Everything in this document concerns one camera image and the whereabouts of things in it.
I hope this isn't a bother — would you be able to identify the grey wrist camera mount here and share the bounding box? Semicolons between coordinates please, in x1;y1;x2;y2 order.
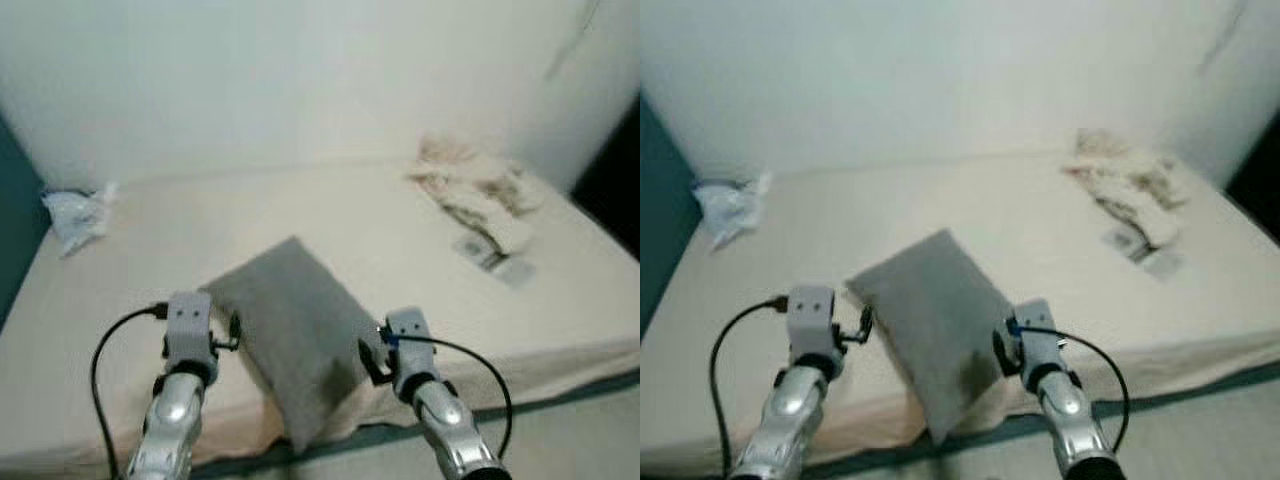
385;308;432;377
788;285;837;357
1012;298;1060;367
165;292;214;363

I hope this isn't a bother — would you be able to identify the crumpled pale blue plastic bag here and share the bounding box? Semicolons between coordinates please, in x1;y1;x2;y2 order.
42;182;119;258
692;172;773;251

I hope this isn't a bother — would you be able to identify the crumpled cream blanket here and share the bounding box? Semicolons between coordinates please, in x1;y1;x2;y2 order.
1062;128;1191;251
405;132;547;257

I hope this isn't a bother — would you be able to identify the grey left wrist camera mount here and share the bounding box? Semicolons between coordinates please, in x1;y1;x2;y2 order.
788;285;837;357
165;292;214;363

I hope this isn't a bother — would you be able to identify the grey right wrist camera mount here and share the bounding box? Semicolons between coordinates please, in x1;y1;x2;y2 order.
1012;298;1060;367
385;308;432;377

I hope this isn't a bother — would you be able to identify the bed with cream sheet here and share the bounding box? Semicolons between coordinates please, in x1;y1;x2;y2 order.
640;150;1280;479
0;155;641;477

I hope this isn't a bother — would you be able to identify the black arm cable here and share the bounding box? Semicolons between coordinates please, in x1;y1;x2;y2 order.
90;303;171;480
1010;324;1132;453
709;296;791;477
380;333;515;461

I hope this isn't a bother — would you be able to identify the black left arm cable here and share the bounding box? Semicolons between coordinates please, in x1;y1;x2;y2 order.
90;303;171;480
709;296;791;477

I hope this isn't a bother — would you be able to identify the small pale grey packet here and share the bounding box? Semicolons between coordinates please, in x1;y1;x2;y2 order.
496;258;537;290
1141;250;1184;280

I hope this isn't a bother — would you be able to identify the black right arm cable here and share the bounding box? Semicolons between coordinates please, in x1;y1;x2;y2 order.
1010;324;1132;453
380;333;515;461

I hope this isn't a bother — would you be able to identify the small grey patterned packet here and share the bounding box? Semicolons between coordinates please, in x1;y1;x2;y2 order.
1105;228;1146;261

